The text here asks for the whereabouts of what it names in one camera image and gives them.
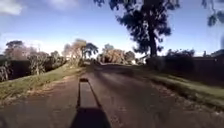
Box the tall dark tree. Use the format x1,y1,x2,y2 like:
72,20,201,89
93,0,182,68

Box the grass verge beside fence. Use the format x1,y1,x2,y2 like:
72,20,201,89
133,65,224,112

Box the row of bushes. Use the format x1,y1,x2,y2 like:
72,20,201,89
0,39,68,83

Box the large dark tree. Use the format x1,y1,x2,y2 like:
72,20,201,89
200,0,224,28

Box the dark fence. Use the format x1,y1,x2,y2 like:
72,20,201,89
145,49,224,86

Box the dark asphalt road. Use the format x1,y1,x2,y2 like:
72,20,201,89
0,63,224,128

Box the group of distant trees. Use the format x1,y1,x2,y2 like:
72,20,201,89
61,38,138,67

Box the grass verge with bare patches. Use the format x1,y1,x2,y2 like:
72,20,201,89
0,63,87,107

